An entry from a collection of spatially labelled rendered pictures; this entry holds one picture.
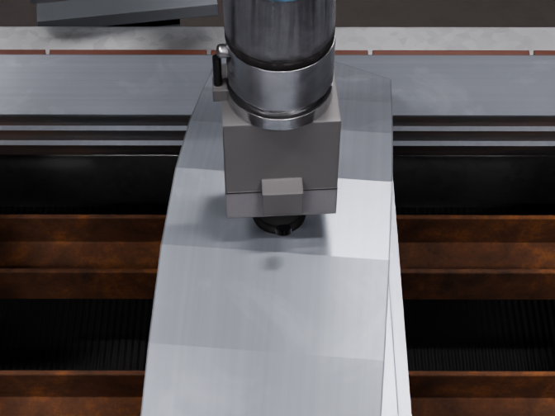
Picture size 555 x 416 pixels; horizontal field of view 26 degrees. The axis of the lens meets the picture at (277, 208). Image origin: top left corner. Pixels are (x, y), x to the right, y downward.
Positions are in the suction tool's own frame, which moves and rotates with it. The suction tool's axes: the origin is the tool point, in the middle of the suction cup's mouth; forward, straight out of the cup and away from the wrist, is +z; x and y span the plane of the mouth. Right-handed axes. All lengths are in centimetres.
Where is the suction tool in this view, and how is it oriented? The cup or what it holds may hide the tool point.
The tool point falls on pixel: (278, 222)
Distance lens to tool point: 97.6
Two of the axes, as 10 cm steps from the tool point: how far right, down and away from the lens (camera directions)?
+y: 10.0, -0.5, 0.4
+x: -0.6, -7.7, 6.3
